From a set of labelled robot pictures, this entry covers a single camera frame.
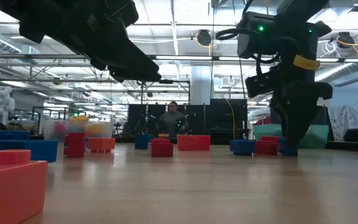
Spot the white humanoid robot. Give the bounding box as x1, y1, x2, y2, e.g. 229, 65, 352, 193
0, 85, 16, 125

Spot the teal plastic bin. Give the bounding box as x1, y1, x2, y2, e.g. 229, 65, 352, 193
253, 123, 329, 149

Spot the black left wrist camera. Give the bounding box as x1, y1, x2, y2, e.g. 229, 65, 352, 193
87, 0, 140, 30

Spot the small red stud block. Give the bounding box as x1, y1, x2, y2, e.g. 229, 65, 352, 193
63, 132, 86, 158
254, 141, 279, 156
260, 136, 281, 144
150, 138, 175, 158

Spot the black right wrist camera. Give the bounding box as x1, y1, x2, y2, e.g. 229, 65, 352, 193
245, 70, 280, 98

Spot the hanging cable reel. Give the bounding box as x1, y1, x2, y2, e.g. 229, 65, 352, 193
196, 29, 213, 47
336, 31, 356, 49

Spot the black hanging cable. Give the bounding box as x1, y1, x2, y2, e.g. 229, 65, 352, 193
232, 0, 249, 128

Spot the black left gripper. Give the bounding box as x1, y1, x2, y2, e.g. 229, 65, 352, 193
18, 17, 163, 84

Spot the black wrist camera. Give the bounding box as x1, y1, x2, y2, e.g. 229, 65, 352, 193
245, 70, 280, 98
87, 0, 140, 30

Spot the person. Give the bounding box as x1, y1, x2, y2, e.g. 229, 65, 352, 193
158, 101, 188, 136

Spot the yellow cable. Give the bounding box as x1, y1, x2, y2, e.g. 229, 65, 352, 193
224, 98, 236, 140

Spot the white patterned curtain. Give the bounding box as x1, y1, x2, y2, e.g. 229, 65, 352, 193
327, 105, 358, 141

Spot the clear plastic bin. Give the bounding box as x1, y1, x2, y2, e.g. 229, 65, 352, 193
43, 119, 115, 141

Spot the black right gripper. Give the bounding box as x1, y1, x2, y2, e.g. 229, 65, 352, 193
270, 30, 334, 147

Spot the yellow cable tag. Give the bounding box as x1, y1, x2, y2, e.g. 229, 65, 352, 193
293, 55, 321, 72

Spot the black partition screen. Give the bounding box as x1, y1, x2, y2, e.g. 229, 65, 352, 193
317, 105, 329, 126
127, 98, 248, 135

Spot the large red stud block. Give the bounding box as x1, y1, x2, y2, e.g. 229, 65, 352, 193
53, 121, 67, 134

